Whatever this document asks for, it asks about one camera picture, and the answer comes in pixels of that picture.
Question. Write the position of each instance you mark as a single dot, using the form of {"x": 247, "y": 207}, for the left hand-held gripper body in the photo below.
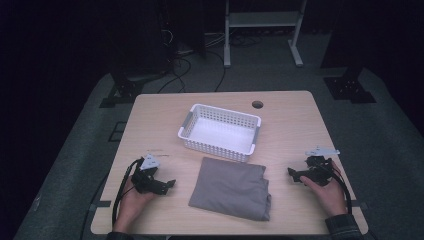
{"x": 146, "y": 181}

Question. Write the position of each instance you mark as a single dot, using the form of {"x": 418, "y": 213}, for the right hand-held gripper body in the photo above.
{"x": 318, "y": 171}

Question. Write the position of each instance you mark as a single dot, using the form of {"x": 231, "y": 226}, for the grey cloth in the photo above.
{"x": 230, "y": 188}

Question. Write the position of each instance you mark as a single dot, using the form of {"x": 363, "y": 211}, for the white plastic basket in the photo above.
{"x": 221, "y": 135}

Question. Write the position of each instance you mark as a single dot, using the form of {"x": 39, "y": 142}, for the person's right hand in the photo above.
{"x": 330, "y": 198}

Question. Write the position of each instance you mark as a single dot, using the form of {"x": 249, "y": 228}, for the person's left hand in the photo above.
{"x": 131, "y": 208}

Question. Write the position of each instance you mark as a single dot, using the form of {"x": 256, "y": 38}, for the grey tape strip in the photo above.
{"x": 101, "y": 204}
{"x": 359, "y": 205}

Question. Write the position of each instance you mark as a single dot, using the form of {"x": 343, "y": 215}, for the black stand base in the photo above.
{"x": 125, "y": 91}
{"x": 348, "y": 88}

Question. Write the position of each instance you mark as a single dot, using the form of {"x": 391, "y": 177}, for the white metal stand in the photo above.
{"x": 263, "y": 18}

